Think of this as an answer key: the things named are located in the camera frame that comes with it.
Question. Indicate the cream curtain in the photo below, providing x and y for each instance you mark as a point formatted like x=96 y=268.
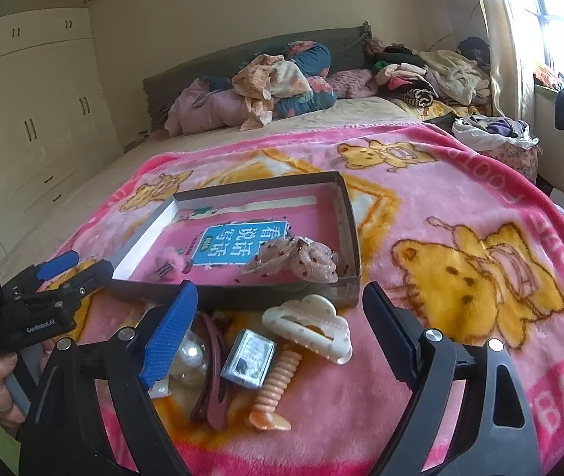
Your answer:
x=502 y=34

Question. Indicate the orange and white cloth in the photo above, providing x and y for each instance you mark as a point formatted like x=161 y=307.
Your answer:
x=272 y=79

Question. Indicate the shallow cardboard box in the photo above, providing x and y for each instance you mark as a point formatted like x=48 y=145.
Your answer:
x=282 y=298

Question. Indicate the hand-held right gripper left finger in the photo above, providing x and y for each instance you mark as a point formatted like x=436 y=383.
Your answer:
x=172 y=337

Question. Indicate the bag full of clothes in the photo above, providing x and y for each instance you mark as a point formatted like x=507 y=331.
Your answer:
x=500 y=139

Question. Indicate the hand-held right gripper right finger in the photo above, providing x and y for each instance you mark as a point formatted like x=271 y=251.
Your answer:
x=386 y=327

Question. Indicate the pink knitted garment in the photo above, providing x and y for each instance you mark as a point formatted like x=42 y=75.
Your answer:
x=349 y=84

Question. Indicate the cream wardrobe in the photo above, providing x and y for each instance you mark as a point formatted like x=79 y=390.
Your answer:
x=33 y=109

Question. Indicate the bed with beige sheet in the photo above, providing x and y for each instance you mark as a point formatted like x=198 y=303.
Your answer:
x=113 y=178

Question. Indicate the dark floral quilt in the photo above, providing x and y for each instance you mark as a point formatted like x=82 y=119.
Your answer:
x=311 y=62

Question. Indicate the pink fluffy hair clip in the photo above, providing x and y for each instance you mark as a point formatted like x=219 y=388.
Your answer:
x=170 y=258

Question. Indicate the maroon hair clip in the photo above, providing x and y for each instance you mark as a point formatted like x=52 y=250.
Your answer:
x=215 y=382

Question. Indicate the pile of mixed clothes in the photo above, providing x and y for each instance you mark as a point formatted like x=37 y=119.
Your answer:
x=440 y=74

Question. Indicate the grey green headboard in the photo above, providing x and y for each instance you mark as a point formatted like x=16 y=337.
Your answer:
x=182 y=67

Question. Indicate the beige mesh scrunchie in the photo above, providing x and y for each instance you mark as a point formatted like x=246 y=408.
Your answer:
x=306 y=263

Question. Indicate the peach spiral hair clip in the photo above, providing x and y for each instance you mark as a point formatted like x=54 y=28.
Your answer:
x=274 y=382

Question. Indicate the pink padded garment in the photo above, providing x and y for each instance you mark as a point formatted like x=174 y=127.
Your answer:
x=207 y=104

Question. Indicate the pearl ornament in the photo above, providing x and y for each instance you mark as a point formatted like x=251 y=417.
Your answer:
x=193 y=354

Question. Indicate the red ball earrings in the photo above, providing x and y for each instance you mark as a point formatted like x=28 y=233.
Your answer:
x=227 y=238

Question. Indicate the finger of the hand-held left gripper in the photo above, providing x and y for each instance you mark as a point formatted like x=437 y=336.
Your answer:
x=58 y=263
x=88 y=280

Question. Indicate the silver rectangular hair clip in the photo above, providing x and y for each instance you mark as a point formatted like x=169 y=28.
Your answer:
x=249 y=357

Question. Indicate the white cloud hair claw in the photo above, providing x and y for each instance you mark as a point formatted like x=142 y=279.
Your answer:
x=331 y=342

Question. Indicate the pink bear printed blanket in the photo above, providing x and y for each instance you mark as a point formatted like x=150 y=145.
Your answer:
x=435 y=198

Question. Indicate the colourful clothes on sill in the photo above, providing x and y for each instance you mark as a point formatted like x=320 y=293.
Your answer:
x=549 y=77

